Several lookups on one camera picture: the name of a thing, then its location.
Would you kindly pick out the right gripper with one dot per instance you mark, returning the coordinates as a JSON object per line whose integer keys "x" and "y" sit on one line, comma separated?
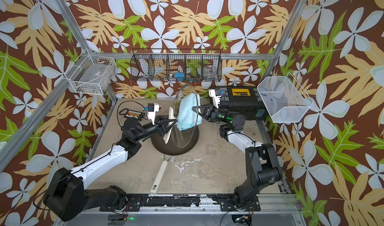
{"x": 212, "y": 115}

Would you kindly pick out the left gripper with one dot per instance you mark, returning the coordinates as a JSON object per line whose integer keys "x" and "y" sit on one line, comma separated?
{"x": 159, "y": 126}

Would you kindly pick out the glass pot lid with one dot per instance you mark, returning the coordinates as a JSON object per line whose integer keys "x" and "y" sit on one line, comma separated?
{"x": 185, "y": 90}

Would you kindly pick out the light blue cloth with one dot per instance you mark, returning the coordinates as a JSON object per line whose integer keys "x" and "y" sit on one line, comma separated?
{"x": 187, "y": 118}

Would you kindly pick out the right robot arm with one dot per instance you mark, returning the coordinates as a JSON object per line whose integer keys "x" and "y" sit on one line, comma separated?
{"x": 262, "y": 165}

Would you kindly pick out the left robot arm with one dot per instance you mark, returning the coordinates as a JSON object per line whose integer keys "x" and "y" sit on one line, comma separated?
{"x": 68, "y": 193}

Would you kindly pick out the dark frying pan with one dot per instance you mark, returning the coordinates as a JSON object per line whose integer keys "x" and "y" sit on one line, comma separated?
{"x": 175, "y": 143}

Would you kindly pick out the black parallel charging board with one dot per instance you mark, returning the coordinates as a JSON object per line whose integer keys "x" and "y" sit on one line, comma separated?
{"x": 128, "y": 113}

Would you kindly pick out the black tool case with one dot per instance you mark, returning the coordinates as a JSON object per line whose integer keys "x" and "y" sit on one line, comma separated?
{"x": 245, "y": 100}

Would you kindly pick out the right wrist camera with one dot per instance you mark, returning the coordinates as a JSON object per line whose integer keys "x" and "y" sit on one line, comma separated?
{"x": 216, "y": 99}

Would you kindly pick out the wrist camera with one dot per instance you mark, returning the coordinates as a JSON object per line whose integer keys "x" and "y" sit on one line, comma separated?
{"x": 216, "y": 99}
{"x": 151, "y": 111}

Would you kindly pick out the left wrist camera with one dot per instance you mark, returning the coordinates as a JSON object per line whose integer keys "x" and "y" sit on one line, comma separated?
{"x": 151, "y": 111}

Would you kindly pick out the black wire basket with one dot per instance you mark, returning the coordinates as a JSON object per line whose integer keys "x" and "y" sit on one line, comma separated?
{"x": 177, "y": 65}

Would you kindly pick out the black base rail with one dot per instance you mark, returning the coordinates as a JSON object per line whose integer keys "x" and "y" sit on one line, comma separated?
{"x": 225, "y": 202}

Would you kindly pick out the white wire basket right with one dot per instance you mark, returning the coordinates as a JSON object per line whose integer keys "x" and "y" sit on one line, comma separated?
{"x": 285, "y": 99}

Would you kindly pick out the white wire basket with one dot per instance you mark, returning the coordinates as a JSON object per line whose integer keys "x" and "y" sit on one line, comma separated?
{"x": 285, "y": 99}
{"x": 91, "y": 73}

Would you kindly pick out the white wire basket left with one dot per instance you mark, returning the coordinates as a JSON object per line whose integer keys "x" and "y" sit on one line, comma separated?
{"x": 91, "y": 73}

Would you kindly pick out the aluminium frame post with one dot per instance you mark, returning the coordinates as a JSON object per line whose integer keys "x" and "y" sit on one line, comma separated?
{"x": 79, "y": 37}

